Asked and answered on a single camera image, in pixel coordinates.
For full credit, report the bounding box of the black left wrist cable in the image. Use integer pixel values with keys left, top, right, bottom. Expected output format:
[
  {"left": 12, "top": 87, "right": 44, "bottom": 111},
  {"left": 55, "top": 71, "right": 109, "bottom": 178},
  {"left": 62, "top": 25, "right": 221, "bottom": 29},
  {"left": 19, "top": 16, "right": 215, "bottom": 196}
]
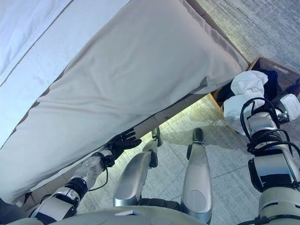
[{"left": 88, "top": 156, "right": 115, "bottom": 192}]

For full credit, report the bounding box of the bed with beige cover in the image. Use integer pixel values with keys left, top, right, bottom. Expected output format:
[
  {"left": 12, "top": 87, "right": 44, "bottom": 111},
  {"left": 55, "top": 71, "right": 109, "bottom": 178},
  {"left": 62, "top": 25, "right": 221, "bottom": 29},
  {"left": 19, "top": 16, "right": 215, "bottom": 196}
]
[{"left": 0, "top": 0, "right": 249, "bottom": 204}]

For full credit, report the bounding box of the navy blue garment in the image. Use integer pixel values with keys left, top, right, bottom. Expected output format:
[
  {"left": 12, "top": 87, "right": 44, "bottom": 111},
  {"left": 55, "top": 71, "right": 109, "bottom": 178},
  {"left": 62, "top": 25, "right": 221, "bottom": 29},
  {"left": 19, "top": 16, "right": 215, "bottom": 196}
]
[{"left": 266, "top": 70, "right": 282, "bottom": 104}]

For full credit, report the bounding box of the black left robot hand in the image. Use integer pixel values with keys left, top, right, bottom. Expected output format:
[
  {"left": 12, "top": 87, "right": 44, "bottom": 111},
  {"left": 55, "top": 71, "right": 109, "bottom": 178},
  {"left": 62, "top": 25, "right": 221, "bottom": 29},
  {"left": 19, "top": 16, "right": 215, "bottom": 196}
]
[{"left": 108, "top": 128, "right": 143, "bottom": 160}]

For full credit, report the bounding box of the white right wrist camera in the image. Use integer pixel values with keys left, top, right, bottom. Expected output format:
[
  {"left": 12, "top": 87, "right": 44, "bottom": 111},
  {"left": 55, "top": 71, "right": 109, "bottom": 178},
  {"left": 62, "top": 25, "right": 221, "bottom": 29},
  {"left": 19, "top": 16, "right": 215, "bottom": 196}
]
[{"left": 279, "top": 93, "right": 299, "bottom": 122}]

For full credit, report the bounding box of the silver robot leg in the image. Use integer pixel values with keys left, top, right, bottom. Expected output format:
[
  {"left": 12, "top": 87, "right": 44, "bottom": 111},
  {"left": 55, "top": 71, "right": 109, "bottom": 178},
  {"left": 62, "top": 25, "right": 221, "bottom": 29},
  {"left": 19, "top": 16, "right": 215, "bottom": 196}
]
[
  {"left": 113, "top": 126, "right": 163, "bottom": 208},
  {"left": 180, "top": 127, "right": 213, "bottom": 225}
]

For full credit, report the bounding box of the white garment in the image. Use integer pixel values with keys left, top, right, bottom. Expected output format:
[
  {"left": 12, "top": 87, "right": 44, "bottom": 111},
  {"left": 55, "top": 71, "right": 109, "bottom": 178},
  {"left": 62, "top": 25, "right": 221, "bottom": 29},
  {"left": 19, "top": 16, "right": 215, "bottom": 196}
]
[{"left": 222, "top": 70, "right": 270, "bottom": 136}]

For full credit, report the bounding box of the grey robot torso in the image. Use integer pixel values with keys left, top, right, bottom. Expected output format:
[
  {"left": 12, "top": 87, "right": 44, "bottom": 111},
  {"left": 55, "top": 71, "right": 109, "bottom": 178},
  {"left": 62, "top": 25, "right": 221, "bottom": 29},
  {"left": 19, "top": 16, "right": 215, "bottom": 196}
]
[{"left": 13, "top": 205, "right": 213, "bottom": 225}]

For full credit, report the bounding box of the brown woven basket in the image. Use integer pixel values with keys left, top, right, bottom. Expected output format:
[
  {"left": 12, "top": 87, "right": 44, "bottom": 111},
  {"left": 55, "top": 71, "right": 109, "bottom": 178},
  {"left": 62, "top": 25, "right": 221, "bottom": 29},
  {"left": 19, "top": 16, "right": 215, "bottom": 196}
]
[{"left": 210, "top": 57, "right": 300, "bottom": 135}]

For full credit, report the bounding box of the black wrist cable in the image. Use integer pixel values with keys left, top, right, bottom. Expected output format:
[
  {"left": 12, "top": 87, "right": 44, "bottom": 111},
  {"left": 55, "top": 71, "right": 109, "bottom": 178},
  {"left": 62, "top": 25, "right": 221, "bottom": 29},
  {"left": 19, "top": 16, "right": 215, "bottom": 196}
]
[
  {"left": 240, "top": 97, "right": 299, "bottom": 156},
  {"left": 88, "top": 156, "right": 115, "bottom": 192}
]

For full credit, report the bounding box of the white duvet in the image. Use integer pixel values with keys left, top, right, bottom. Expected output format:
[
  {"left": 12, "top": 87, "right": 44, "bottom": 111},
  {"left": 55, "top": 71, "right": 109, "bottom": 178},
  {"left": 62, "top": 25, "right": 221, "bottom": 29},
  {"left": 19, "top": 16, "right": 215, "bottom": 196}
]
[{"left": 0, "top": 0, "right": 132, "bottom": 150}]

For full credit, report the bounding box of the large grey area rug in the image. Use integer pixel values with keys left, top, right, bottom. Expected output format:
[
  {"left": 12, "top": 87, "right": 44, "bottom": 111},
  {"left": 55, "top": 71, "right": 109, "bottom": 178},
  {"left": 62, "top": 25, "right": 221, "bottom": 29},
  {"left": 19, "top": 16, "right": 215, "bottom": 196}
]
[{"left": 77, "top": 0, "right": 300, "bottom": 225}]

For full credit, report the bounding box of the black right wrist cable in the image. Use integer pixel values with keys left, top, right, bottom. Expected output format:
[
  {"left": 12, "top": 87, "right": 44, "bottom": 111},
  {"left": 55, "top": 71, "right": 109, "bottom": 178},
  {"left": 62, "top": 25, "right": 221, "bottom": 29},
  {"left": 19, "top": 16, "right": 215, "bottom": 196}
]
[{"left": 240, "top": 97, "right": 299, "bottom": 156}]

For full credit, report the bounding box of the silver right robot leg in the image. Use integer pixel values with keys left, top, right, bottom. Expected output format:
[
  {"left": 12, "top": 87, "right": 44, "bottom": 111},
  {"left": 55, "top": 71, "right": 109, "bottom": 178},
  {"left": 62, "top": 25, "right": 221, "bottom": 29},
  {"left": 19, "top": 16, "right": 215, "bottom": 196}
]
[{"left": 180, "top": 127, "right": 213, "bottom": 225}]

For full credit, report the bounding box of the silver left robot leg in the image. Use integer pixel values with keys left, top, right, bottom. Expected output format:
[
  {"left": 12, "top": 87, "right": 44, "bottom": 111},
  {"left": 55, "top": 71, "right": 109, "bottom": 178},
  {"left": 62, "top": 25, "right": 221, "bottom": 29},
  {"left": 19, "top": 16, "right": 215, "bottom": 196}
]
[{"left": 113, "top": 126, "right": 163, "bottom": 208}]

